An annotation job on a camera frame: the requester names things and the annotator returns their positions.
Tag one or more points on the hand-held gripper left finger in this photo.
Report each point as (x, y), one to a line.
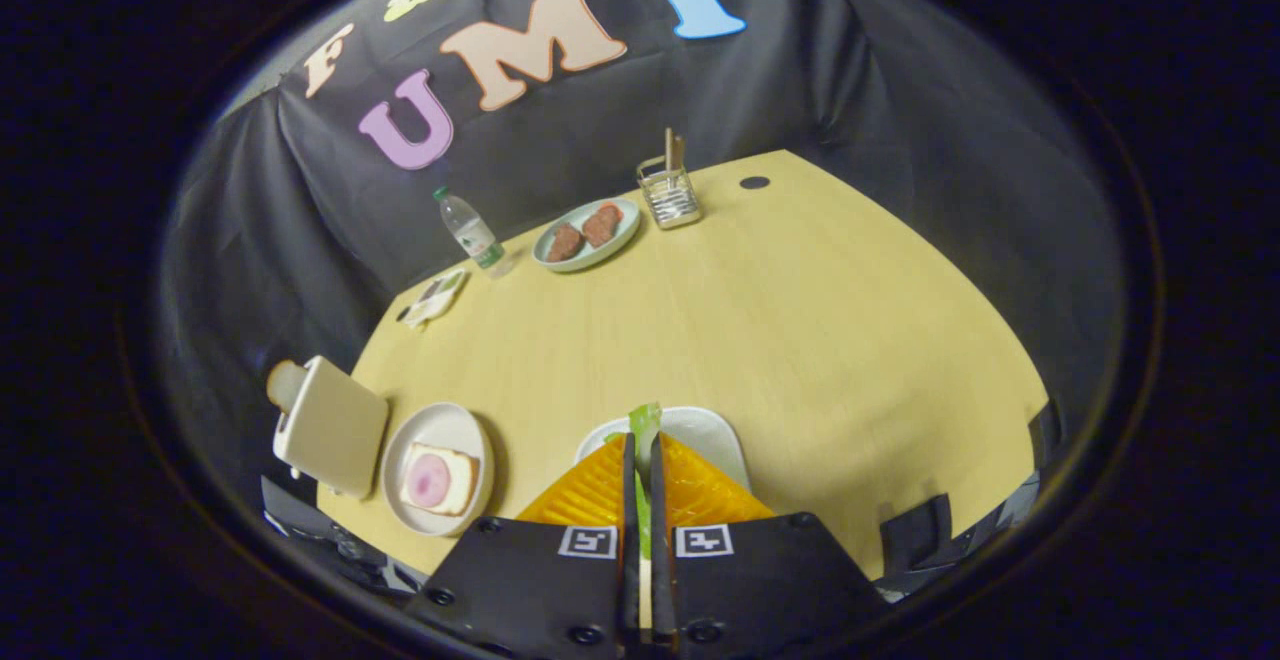
(629, 500)

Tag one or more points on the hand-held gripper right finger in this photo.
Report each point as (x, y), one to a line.
(659, 500)

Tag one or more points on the green lettuce leaf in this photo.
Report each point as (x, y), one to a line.
(645, 428)

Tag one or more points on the empty white plate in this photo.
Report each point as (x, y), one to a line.
(703, 430)

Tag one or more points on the toast bread slice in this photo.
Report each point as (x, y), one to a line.
(465, 485)

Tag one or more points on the pink ham slice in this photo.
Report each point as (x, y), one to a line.
(430, 480)

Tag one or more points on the round white plate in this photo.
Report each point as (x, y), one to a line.
(437, 425)

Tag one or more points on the pale green plate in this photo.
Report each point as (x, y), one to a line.
(600, 252)

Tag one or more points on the black table edge clamp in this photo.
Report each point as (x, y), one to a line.
(915, 532)

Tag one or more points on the brown meat patty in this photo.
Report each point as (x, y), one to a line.
(602, 224)
(565, 242)

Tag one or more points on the small white packet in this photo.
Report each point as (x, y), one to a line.
(435, 297)

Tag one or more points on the cream toaster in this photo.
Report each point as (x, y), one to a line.
(335, 430)

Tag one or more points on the clear plastic water bottle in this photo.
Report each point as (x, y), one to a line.
(470, 230)

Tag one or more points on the wooden chopsticks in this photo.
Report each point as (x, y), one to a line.
(674, 150)

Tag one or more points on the bread slice in toaster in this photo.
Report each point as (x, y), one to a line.
(285, 385)

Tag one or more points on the black backdrop cloth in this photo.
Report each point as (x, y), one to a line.
(820, 60)

